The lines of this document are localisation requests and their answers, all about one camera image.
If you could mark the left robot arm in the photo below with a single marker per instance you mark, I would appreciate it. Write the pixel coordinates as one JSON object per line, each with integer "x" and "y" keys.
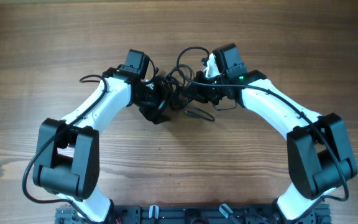
{"x": 66, "y": 162}

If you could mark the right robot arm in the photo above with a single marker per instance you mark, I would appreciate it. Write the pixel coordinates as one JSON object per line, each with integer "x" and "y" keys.
{"x": 320, "y": 157}

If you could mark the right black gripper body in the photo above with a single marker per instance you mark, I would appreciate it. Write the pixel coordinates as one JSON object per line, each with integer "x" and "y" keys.
{"x": 196, "y": 95}

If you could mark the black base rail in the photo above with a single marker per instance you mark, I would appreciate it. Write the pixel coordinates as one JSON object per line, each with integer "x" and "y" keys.
{"x": 251, "y": 213}

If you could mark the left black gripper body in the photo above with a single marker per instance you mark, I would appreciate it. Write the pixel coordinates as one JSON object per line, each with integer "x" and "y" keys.
{"x": 153, "y": 100}

